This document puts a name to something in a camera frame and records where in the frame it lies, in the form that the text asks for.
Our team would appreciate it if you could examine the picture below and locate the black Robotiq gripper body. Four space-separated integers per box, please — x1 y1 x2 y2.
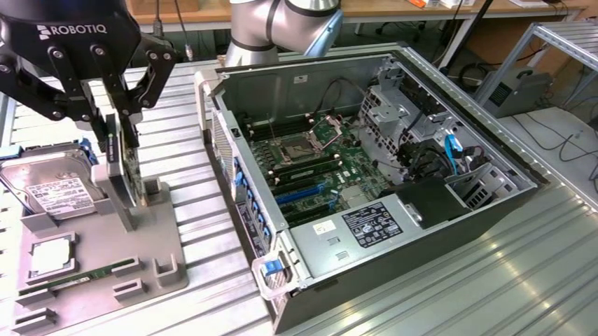
0 0 141 94

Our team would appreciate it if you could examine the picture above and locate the green Nvidia graphics card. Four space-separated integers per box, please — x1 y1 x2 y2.
100 111 145 211

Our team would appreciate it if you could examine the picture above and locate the brown cardboard box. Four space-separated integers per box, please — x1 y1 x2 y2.
125 0 201 15

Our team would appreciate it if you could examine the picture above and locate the hard disk with blue carrier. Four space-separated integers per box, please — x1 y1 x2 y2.
0 138 108 222

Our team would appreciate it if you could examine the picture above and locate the thin metal locking lever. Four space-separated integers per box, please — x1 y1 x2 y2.
265 112 279 143

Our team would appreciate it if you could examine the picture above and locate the CPU socket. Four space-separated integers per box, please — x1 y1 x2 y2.
277 137 319 166

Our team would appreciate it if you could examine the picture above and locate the grey plastic parts rack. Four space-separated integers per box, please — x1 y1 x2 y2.
8 162 192 335

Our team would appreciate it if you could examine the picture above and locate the silver socket cover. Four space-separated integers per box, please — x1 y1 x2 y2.
307 113 347 145

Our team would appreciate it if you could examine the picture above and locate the installed RAM stick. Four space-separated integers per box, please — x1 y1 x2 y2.
273 162 343 183

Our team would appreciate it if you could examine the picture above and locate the silver CPU chip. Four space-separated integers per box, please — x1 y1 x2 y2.
29 239 76 277

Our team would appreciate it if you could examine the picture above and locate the blue expansion slot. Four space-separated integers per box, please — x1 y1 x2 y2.
273 184 328 208

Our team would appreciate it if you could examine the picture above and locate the green loose RAM stick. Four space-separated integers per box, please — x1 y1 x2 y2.
17 256 136 294

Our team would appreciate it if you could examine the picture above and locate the silver perforated drive cage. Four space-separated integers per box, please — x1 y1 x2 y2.
357 58 450 176

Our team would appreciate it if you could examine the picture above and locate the wooden desk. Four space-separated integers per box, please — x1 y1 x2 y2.
125 0 590 35

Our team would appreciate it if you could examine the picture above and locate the silver chipset heatsink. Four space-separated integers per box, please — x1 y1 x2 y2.
343 184 375 206

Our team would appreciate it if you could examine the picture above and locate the blue case release latch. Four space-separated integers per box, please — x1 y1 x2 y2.
259 260 281 279

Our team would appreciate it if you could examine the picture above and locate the silver power supply unit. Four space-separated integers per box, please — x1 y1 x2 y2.
284 194 426 281

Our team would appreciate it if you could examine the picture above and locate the open black PC case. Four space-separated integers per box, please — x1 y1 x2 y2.
193 48 552 335

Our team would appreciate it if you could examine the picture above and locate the silver disk bay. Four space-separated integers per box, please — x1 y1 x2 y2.
443 161 512 211

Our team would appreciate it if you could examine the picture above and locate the grey control box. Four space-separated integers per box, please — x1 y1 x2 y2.
484 69 554 119

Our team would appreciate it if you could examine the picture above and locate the cable with metal connector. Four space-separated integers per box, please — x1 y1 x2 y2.
173 0 196 62

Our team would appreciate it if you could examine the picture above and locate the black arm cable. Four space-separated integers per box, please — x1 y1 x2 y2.
151 0 165 36

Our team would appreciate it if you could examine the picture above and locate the black power wire bundle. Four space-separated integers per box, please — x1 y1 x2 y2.
396 138 452 181

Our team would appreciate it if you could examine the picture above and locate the black plastic duct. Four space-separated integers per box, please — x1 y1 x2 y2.
376 176 472 231

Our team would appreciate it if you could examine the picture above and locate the blue SATA wire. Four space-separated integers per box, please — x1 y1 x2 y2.
444 134 464 176

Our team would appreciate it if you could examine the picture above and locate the aluminium profile frame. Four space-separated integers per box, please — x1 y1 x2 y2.
471 21 598 110

